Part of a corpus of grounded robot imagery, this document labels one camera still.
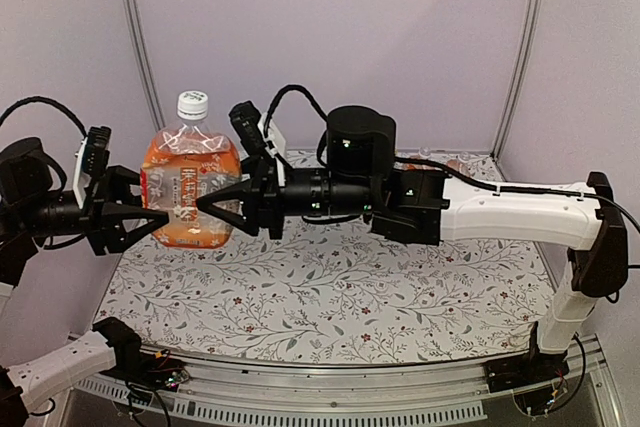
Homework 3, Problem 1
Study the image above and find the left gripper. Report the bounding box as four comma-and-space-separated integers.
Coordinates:
20, 163, 173, 253

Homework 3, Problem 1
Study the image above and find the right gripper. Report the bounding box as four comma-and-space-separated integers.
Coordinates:
193, 155, 374, 241

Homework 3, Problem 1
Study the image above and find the orange tea bottle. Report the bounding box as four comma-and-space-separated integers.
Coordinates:
395, 147, 438, 171
446, 152, 472, 177
140, 90, 242, 249

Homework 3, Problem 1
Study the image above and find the orange tea bottle front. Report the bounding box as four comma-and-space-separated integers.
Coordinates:
446, 152, 472, 177

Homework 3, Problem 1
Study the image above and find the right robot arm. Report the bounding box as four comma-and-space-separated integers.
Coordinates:
196, 102, 631, 383

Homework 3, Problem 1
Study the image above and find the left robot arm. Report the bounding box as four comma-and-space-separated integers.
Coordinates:
1, 127, 169, 426

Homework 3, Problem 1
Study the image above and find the floral tablecloth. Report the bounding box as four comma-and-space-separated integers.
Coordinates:
96, 218, 553, 364

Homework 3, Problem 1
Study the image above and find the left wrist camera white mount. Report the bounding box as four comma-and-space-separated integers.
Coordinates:
71, 126, 112, 209

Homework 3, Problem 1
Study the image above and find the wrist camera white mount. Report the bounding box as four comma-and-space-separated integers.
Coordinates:
229, 101, 286, 158
71, 126, 112, 209

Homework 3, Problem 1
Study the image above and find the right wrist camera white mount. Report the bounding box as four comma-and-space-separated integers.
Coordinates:
229, 101, 286, 158

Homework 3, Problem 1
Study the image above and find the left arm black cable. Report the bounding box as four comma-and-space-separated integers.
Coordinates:
0, 95, 91, 138

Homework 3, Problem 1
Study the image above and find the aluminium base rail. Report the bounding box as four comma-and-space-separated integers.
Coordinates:
44, 336, 629, 426

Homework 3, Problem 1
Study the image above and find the left aluminium corner post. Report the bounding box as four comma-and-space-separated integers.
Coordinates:
122, 0, 166, 131

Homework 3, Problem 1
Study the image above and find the aluminium corner post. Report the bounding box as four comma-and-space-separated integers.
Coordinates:
122, 0, 166, 131
491, 0, 542, 163

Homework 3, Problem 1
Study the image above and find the right aluminium corner post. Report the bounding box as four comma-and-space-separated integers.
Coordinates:
491, 0, 542, 163

